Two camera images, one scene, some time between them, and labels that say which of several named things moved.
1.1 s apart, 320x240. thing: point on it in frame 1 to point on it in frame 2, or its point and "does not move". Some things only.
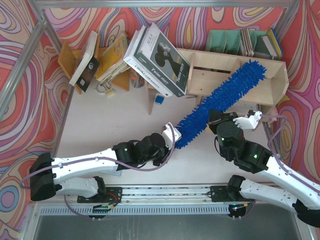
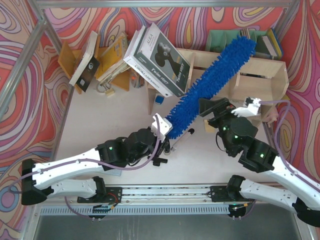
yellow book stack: [112, 61] does not move
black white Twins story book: [160, 60] does not move
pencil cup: [136, 80] does not move
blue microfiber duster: [237, 87] to [233, 53]
